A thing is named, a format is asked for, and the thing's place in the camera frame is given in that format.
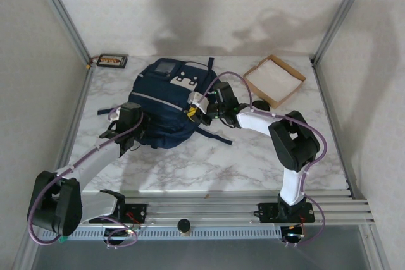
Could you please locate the navy blue backpack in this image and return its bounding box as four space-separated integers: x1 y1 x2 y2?
97 57 234 149

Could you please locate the black round lid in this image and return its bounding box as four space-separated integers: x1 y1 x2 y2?
252 100 271 113

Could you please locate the shallow cardboard tray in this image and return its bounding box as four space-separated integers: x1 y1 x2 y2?
242 56 307 110

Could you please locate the black battery charger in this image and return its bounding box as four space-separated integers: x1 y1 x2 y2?
96 53 130 70

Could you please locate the black round knob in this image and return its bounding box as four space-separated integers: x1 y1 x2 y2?
176 218 192 236

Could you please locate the aluminium side rail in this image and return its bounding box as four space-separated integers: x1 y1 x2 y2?
47 63 94 201
311 61 364 200

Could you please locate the aluminium front rail bed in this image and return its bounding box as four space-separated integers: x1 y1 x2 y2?
27 189 377 229

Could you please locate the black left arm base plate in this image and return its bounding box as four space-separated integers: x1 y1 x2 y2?
89 203 148 224

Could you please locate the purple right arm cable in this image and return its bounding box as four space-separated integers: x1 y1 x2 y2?
202 72 327 247

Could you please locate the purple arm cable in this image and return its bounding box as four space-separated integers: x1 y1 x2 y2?
27 107 145 249
202 72 327 247

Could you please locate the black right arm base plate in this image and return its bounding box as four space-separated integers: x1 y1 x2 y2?
258 202 316 223

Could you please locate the grey slotted cable duct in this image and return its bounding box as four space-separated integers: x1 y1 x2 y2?
68 227 283 241

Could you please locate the aluminium frame post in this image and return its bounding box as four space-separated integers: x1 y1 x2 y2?
27 0 93 66
311 0 375 66

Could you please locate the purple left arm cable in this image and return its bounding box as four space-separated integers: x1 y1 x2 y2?
27 107 145 249

